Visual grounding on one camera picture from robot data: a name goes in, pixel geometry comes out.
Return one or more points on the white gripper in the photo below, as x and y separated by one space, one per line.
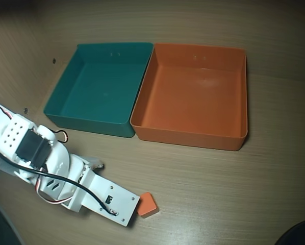
74 202

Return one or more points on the orange cube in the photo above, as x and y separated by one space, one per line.
148 205

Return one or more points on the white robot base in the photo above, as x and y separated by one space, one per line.
7 168

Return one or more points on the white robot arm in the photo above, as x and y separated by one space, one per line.
14 132

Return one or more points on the teal plastic box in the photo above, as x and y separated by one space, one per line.
96 89

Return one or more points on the orange plastic box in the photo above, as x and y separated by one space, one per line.
193 102

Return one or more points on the dark round object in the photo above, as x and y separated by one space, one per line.
300 234

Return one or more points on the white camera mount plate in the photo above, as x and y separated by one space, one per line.
124 204

